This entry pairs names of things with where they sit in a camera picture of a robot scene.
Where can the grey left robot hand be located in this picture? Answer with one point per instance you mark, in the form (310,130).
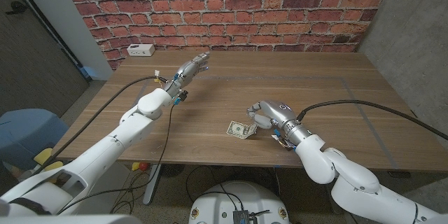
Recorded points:
(185,73)

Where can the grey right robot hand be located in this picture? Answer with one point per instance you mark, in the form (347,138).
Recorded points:
(276,112)

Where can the one dollar bill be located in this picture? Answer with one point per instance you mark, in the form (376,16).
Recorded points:
(238,129)

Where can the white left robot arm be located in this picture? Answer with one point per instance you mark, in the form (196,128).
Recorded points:
(105,150)

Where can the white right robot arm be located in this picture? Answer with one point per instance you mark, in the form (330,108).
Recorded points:
(350,178)

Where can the white power strip box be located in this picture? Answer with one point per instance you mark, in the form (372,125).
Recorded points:
(140,50)

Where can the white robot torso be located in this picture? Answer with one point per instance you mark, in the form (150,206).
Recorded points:
(245,196)

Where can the black round floor object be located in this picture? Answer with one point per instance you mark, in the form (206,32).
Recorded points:
(171,170)

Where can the small red floor toy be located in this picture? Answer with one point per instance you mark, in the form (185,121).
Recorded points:
(143,165)

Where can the small yellow floor toy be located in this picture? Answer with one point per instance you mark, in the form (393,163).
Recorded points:
(136,166)

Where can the black device on torso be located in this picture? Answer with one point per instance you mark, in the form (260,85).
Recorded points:
(241,217)

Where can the grey table leg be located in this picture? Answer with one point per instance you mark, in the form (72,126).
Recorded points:
(152,185)

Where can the dark door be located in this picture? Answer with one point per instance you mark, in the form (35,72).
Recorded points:
(28,70)

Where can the yellow sponge block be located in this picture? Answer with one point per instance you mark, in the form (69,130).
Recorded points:
(43,155)

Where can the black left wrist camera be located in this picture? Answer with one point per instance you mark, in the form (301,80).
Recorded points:
(182,95)

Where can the printed brick wall backdrop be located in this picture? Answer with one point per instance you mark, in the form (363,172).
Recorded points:
(224,14)

